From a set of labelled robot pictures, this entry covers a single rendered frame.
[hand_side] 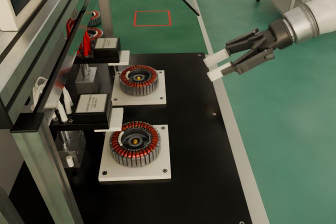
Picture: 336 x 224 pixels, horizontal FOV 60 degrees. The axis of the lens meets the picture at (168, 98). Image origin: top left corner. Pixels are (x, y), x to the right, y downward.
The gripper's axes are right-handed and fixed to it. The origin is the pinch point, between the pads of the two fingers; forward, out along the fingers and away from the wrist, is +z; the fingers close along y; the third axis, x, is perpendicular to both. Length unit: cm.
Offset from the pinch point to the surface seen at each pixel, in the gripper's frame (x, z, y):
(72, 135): 16.1, 31.7, -23.3
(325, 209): -104, -11, 2
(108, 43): 21.3, 21.3, -0.4
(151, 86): 6.3, 17.7, -4.3
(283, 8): -110, -60, 198
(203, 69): -5.4, 5.2, 9.3
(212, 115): -5.1, 5.9, -12.7
